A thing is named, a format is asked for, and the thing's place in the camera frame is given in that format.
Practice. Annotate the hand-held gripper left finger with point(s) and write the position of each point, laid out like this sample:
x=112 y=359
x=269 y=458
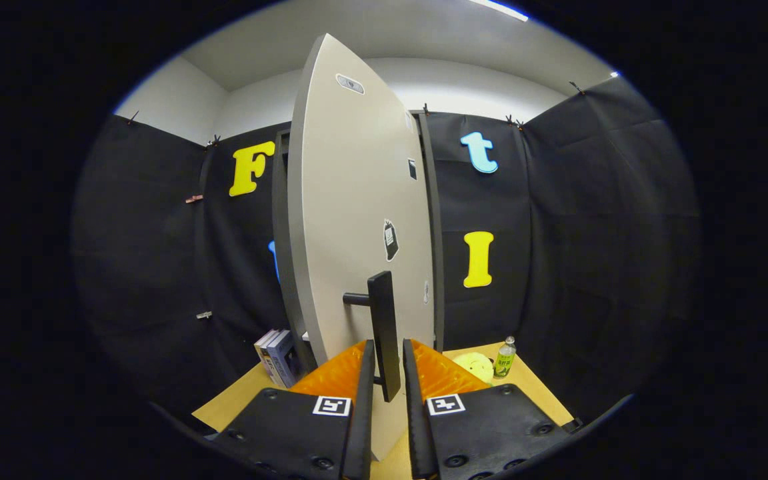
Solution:
x=359 y=433

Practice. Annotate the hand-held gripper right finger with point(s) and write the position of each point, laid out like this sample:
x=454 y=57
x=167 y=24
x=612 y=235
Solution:
x=417 y=433

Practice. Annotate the yellow round toy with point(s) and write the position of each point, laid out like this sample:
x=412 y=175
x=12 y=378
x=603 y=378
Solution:
x=474 y=366

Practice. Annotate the blue-grey book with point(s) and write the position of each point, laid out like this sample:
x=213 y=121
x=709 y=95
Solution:
x=284 y=360

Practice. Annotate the green drink bottle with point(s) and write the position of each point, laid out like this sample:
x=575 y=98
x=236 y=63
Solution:
x=504 y=363

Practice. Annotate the black backdrop cloth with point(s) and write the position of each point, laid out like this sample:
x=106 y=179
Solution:
x=590 y=233

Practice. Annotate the long ceiling light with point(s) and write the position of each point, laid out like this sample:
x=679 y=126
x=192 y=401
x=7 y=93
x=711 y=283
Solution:
x=500 y=9

